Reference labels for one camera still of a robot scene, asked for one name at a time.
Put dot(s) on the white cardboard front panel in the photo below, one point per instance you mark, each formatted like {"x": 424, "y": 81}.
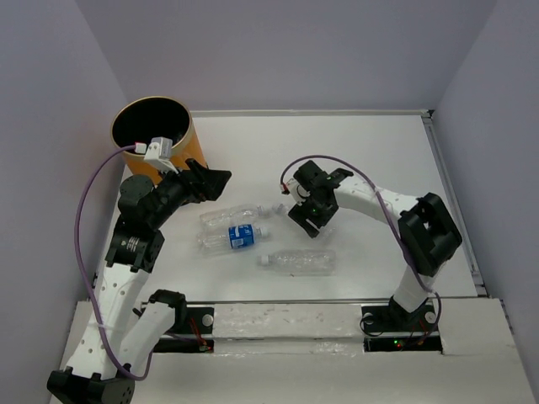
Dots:
{"x": 272, "y": 352}

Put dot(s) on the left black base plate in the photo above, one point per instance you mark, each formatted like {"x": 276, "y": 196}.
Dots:
{"x": 192, "y": 336}

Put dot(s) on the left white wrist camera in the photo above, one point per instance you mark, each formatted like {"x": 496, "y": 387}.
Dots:
{"x": 157, "y": 154}

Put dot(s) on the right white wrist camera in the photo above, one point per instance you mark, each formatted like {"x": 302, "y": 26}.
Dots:
{"x": 293, "y": 188}

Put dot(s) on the blue label plastic bottle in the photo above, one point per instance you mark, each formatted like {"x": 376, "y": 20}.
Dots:
{"x": 232, "y": 239}

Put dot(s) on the orange cylindrical bin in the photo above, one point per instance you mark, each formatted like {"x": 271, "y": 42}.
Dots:
{"x": 158, "y": 116}

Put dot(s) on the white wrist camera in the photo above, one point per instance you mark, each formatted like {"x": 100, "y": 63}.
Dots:
{"x": 293, "y": 188}
{"x": 157, "y": 154}

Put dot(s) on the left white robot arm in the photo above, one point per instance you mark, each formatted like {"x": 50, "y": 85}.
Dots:
{"x": 113, "y": 354}

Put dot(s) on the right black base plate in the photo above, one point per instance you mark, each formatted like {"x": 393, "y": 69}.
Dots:
{"x": 382, "y": 334}

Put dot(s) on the clear bottle front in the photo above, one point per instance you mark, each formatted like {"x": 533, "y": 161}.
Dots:
{"x": 302, "y": 262}

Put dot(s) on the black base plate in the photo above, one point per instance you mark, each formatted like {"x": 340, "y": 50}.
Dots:
{"x": 192, "y": 336}
{"x": 382, "y": 334}

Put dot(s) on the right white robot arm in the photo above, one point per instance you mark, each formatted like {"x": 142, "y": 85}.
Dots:
{"x": 423, "y": 228}

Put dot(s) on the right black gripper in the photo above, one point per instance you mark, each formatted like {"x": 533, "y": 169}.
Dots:
{"x": 299, "y": 214}

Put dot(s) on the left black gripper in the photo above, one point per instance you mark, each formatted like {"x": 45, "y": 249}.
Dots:
{"x": 200, "y": 183}

